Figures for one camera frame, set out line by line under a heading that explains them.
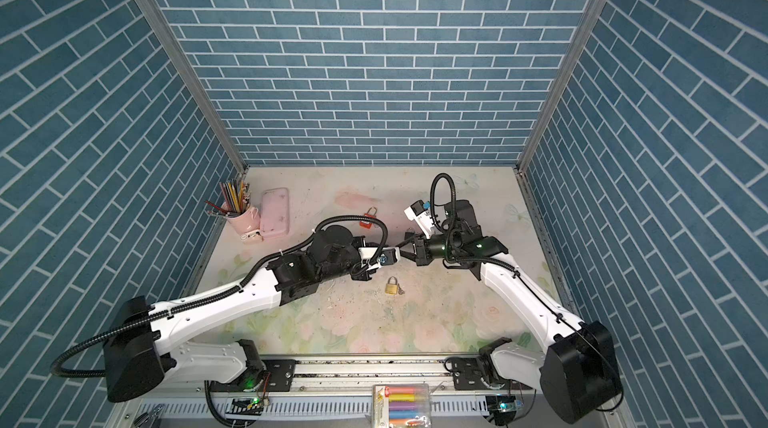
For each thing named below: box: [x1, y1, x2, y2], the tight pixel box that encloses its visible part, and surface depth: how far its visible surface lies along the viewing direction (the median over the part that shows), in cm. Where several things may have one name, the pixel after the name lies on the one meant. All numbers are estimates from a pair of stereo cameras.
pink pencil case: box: [260, 187, 290, 238], surface depth 104 cm
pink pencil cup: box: [227, 206, 263, 244], surface depth 100 cm
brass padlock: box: [385, 276, 399, 295], surface depth 91 cm
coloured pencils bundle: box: [204, 179, 251, 217], surface depth 97 cm
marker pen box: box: [372, 383, 431, 428], surface depth 70 cm
